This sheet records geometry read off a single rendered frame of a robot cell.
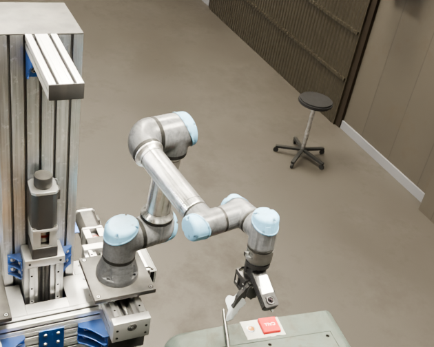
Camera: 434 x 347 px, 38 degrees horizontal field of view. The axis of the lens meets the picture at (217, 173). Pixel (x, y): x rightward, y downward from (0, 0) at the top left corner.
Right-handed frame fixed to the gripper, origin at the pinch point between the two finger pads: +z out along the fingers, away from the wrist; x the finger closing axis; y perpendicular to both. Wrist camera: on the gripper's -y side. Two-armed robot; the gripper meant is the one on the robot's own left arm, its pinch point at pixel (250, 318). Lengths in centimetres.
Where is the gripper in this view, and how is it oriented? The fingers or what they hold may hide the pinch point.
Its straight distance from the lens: 191.0
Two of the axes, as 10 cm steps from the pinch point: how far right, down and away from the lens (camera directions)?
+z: -1.3, 8.7, 4.8
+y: -4.1, -4.8, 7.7
